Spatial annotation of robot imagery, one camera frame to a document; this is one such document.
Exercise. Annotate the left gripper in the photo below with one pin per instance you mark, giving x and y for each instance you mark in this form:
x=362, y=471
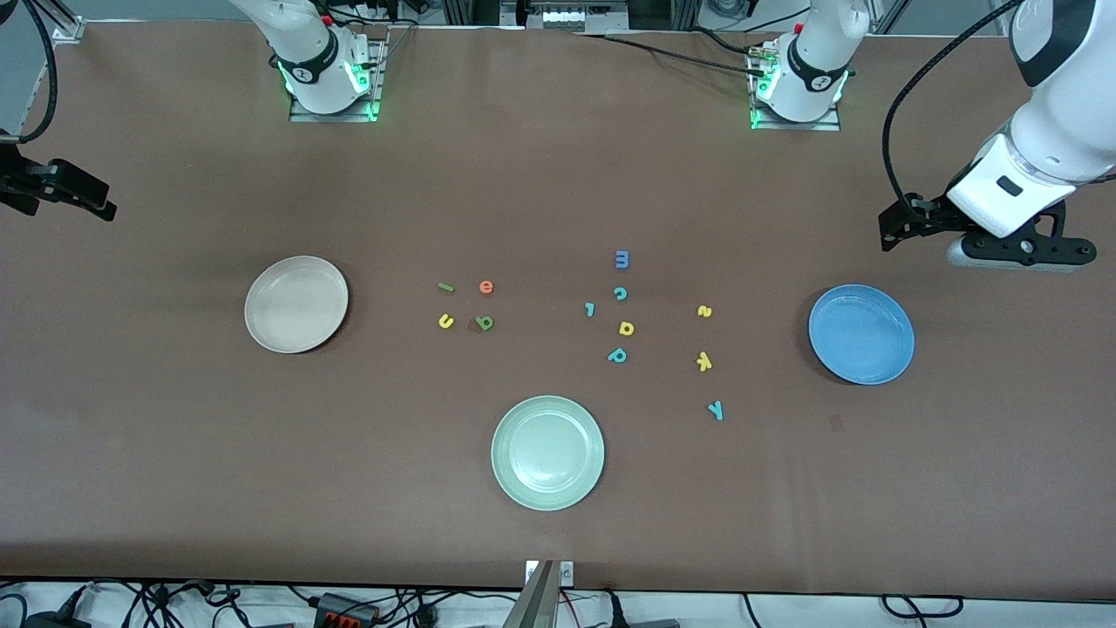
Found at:
x=929, y=217

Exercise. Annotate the yellow letter k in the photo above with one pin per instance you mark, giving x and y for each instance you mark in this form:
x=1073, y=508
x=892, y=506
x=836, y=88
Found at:
x=703, y=361

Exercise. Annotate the teal letter y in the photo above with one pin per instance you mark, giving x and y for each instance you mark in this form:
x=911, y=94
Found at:
x=716, y=410

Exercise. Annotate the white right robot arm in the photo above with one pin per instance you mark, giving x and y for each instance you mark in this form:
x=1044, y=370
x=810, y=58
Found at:
x=327, y=92

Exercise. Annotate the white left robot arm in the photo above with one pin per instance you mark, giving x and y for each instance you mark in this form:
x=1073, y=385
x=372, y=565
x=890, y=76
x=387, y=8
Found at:
x=819, y=52

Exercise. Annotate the blue round plate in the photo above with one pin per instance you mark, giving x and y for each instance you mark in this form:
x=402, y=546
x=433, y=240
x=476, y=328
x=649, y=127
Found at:
x=861, y=335

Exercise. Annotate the beige round plate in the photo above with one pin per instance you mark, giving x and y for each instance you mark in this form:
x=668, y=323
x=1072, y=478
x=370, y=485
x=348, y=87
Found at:
x=296, y=305

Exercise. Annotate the brown table cover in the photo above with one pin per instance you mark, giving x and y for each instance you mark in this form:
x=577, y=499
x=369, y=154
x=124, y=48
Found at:
x=174, y=436

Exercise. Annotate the teal letter p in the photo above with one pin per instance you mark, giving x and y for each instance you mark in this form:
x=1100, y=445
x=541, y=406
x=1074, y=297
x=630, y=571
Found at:
x=617, y=355

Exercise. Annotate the terminal block device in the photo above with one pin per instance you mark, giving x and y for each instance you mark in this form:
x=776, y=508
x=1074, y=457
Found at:
x=575, y=16

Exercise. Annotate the pale green round plate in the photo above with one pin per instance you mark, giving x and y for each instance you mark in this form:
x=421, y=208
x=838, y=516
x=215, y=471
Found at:
x=547, y=453

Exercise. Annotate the black red power strip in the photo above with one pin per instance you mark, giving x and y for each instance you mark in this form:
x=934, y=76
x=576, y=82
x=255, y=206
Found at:
x=344, y=610

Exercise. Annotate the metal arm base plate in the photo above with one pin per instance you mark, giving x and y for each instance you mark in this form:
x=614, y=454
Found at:
x=336, y=117
x=798, y=126

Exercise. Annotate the aluminium profile post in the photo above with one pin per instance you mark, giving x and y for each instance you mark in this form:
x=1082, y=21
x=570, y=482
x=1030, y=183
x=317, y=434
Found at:
x=70, y=30

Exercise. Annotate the aluminium frame structure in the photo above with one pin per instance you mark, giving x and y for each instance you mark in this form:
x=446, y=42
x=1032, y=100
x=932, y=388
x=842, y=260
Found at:
x=479, y=10

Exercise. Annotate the white metal bracket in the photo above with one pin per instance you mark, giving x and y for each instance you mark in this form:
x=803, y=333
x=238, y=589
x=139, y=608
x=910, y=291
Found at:
x=567, y=573

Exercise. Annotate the grey camera post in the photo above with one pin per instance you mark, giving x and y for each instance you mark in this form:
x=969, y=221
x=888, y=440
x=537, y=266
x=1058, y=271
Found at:
x=534, y=606

